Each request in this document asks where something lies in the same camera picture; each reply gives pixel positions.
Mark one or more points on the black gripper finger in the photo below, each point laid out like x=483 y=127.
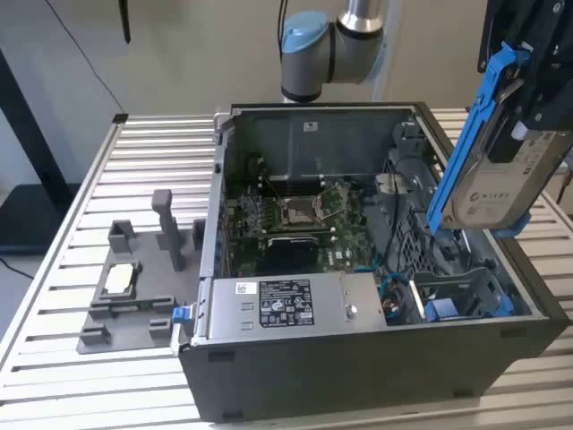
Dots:
x=506 y=139

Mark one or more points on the hard disk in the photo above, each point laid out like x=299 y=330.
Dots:
x=483 y=197

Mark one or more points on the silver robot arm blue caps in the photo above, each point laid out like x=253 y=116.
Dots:
x=309 y=67

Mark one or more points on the grey metal disk bay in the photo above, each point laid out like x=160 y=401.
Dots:
x=403 y=210

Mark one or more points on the blue disk carrier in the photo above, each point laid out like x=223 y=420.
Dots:
x=441 y=310

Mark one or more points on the green motherboard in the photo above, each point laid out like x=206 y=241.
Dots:
x=344 y=233

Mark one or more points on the black installed RAM sticks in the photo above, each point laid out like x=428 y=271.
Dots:
x=293 y=184

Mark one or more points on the CPU socket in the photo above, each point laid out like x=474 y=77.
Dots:
x=297 y=209

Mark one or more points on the black graphics card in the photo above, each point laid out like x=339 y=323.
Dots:
x=291 y=253

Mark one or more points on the silver power supply unit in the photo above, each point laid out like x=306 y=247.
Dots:
x=286 y=307

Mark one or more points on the black open PC case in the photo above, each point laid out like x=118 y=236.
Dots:
x=349 y=372

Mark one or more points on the blue case latch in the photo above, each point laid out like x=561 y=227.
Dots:
x=179 y=314

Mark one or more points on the black table corner clip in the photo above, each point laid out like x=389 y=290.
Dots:
x=120 y=118

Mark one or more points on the grey parts rack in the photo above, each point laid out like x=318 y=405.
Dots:
x=134 y=251

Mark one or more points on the black hanging rod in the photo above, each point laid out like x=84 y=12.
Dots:
x=125 y=22

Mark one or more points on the silver CPU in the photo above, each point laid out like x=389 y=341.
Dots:
x=120 y=278

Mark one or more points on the black monitor stand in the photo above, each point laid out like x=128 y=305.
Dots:
x=27 y=179

